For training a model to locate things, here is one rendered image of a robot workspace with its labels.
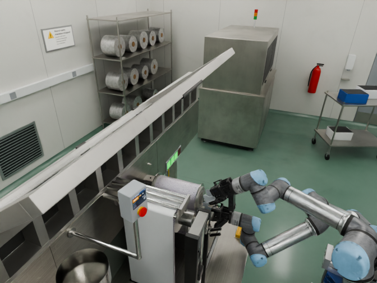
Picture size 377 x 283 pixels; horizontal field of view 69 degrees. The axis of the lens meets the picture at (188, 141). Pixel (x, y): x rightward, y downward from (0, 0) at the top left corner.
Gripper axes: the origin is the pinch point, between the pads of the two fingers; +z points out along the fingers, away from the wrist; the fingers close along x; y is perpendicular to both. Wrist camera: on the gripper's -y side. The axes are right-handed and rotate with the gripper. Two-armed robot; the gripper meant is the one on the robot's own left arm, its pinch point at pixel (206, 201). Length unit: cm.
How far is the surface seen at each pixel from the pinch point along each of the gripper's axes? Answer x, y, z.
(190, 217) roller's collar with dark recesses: 24.5, 8.9, -7.6
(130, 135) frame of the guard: 66, 54, -48
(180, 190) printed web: 1.9, 12.6, 7.0
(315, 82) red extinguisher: -435, -84, -25
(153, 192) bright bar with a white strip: 25.9, 26.6, -0.9
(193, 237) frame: 40.6, 10.4, -18.0
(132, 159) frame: 6.6, 40.5, 16.1
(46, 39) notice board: -172, 198, 184
